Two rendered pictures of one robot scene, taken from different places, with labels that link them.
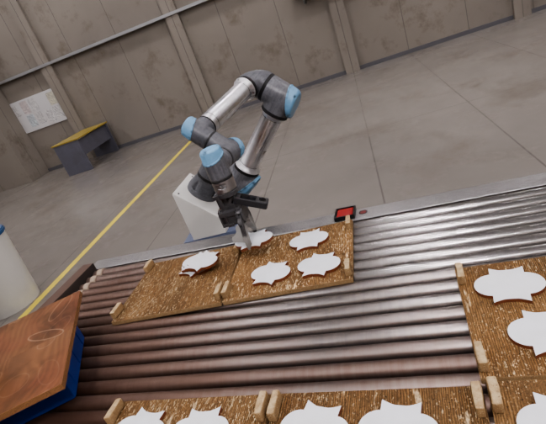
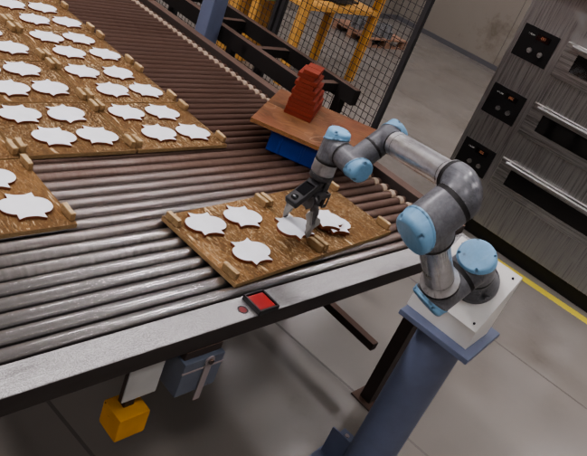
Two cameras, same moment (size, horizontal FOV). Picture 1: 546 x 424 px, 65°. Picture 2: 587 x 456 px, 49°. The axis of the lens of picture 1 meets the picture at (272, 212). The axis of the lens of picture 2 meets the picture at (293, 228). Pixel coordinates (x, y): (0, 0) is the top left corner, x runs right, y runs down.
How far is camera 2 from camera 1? 2.48 m
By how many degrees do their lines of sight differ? 90
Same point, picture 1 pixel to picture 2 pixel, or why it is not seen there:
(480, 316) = (37, 188)
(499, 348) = (17, 171)
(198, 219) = not seen: hidden behind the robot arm
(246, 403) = (148, 146)
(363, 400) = (82, 148)
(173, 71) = not seen: outside the picture
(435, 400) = (42, 149)
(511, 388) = (4, 155)
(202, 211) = not seen: hidden behind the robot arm
